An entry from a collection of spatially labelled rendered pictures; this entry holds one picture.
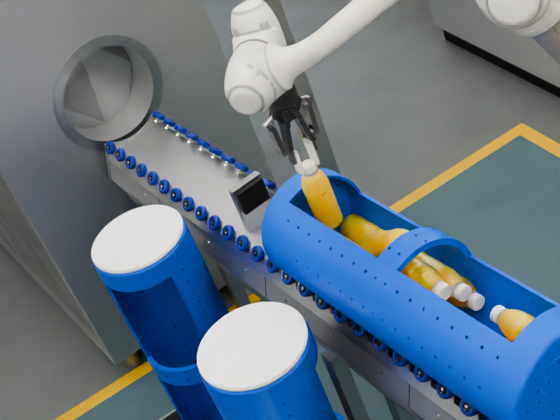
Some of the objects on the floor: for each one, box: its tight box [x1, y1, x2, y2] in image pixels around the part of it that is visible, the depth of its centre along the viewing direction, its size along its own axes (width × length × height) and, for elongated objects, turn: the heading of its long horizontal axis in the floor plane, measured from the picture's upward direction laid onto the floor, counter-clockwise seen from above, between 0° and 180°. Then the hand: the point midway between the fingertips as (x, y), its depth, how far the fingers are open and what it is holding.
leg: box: [216, 264, 252, 309], centre depth 391 cm, size 6×6×63 cm
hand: (304, 157), depth 246 cm, fingers closed on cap, 4 cm apart
